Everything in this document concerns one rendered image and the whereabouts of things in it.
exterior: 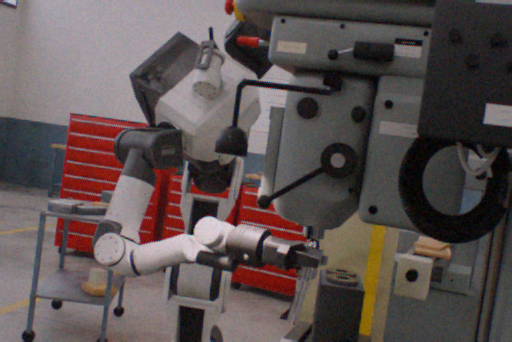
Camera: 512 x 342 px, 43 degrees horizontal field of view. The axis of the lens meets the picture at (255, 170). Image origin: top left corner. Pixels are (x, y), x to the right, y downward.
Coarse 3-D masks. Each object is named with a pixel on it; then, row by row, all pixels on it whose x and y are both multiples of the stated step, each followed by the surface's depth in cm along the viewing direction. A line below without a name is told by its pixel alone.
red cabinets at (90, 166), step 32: (96, 128) 662; (128, 128) 656; (64, 160) 671; (96, 160) 663; (64, 192) 671; (96, 192) 665; (160, 192) 656; (192, 192) 642; (224, 192) 632; (256, 192) 617; (96, 224) 664; (160, 224) 671; (256, 224) 615; (288, 224) 603; (288, 288) 603
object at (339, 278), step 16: (320, 272) 193; (336, 272) 188; (352, 272) 191; (320, 288) 176; (336, 288) 176; (352, 288) 176; (320, 304) 176; (336, 304) 176; (352, 304) 175; (320, 320) 176; (336, 320) 176; (352, 320) 176; (320, 336) 176; (336, 336) 176; (352, 336) 176
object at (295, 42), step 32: (288, 32) 131; (320, 32) 129; (352, 32) 128; (384, 32) 126; (416, 32) 124; (288, 64) 132; (320, 64) 130; (352, 64) 128; (384, 64) 126; (416, 64) 124
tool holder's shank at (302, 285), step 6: (300, 282) 142; (306, 282) 142; (300, 288) 142; (306, 288) 143; (294, 294) 144; (300, 294) 143; (294, 300) 143; (300, 300) 143; (294, 306) 143; (300, 306) 143; (294, 312) 143; (288, 318) 144; (294, 318) 144; (294, 324) 144
